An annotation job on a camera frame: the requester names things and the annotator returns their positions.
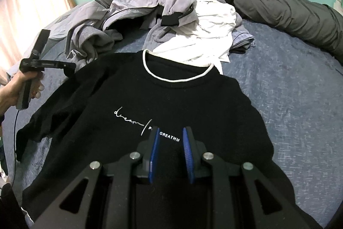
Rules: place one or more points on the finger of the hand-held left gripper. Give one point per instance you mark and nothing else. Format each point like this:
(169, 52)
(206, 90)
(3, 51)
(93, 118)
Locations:
(67, 68)

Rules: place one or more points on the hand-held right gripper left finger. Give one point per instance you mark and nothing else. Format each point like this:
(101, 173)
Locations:
(154, 156)

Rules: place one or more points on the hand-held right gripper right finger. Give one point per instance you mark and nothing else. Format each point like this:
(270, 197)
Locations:
(188, 154)

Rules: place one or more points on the black sweater white collar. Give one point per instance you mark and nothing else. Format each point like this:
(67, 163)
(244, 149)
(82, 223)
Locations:
(187, 100)

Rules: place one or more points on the person's left hand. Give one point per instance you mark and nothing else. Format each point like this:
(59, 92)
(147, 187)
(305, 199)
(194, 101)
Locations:
(10, 94)

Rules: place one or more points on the heather grey sweatshirt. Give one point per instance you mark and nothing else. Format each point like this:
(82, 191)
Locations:
(91, 38)

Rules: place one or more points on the pale pink curtain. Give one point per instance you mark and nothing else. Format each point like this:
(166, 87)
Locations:
(32, 3)

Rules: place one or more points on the grey knit garment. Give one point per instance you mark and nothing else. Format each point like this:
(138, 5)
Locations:
(158, 35)

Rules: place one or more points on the blue bed sheet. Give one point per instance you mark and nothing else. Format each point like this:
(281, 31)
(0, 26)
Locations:
(281, 78)

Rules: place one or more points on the white shirt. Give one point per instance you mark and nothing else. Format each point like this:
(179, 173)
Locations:
(203, 30)

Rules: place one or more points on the blue plaid garment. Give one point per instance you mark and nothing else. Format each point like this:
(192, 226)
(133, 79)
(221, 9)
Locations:
(242, 35)

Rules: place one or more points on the dark cloth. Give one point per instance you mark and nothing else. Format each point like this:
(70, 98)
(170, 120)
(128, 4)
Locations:
(12, 207)

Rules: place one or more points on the dark grey duvet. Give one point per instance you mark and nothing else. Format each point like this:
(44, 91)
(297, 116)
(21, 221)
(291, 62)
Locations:
(281, 9)

